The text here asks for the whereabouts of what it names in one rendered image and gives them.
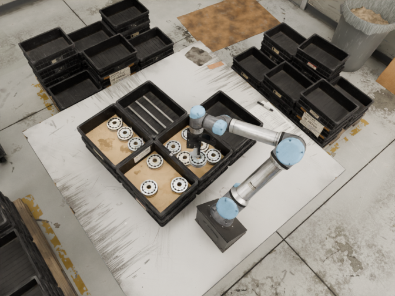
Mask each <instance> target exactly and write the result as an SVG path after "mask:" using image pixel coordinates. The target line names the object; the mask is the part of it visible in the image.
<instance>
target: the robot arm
mask: <svg viewBox="0 0 395 296"><path fill-rule="evenodd" d="M189 116H190V124H189V128H187V141H186V148H187V149H193V148H194V149H193V151H192V152H190V153H189V154H190V155H192V156H196V157H197V159H198V158H199V156H200V148H201V144H202V142H205V143H207V144H209V145H212V146H214V145H215V144H216V138H215V137H212V136H210V135H208V134H206V133H203V128H204V129H206V130H208V131H210V132H213V133H214V134H218V135H220V136H221V135H222V134H224V132H225V131H227V132H231V133H234V134H238V135H240V136H243V137H246V138H249V139H252V140H256V141H258V142H262V143H265V144H268V145H271V146H274V147H275V148H274V149H273V150H272V151H271V152H270V157H269V158H268V159H267V160H266V161H265V162H264V163H263V164H262V165H261V166H259V167H258V168H257V169H256V170H255V171H254V172H253V173H252V174H251V175H250V176H249V177H248V178H247V179H246V180H244V181H243V182H242V183H241V184H240V183H235V184H234V185H233V187H232V188H231V189H230V190H229V191H228V192H227V193H226V194H225V195H224V196H223V197H222V198H220V199H219V200H218V202H217V203H215V204H213V205H212V206H211V208H210V213H211V215H212V217H213V218H214V219H215V220H216V221H217V222H218V223H219V224H221V225H223V226H225V227H229V226H230V225H231V224H232V223H233V221H234V219H235V217H236V216H237V215H238V214H239V213H240V212H241V211H242V210H243V209H244V208H245V207H246V206H247V205H248V204H249V200H250V199H251V198H252V197H253V196H254V195H255V194H256V193H257V192H258V191H260V190H261V189H262V188H263V187H264V186H265V185H267V184H268V182H270V181H271V180H272V179H273V178H274V177H276V176H277V175H278V174H279V173H280V172H281V171H282V170H289V169H290V168H291V167H292V166H293V165H294V164H296V163H298V162H299V161H301V159H302V158H303V156H304V153H305V151H306V142H305V141H304V139H303V138H302V137H300V136H298V135H296V134H291V133H286V132H276V131H273V130H270V129H266V128H264V127H260V126H256V125H253V124H250V123H246V122H243V121H241V120H237V119H233V118H231V117H229V116H228V115H221V116H217V117H214V116H211V115H209V114H207V113H205V108H203V106H200V105H196V106H193V107H192V108H191V110H190V115H189ZM189 145H190V146H189Z"/></svg>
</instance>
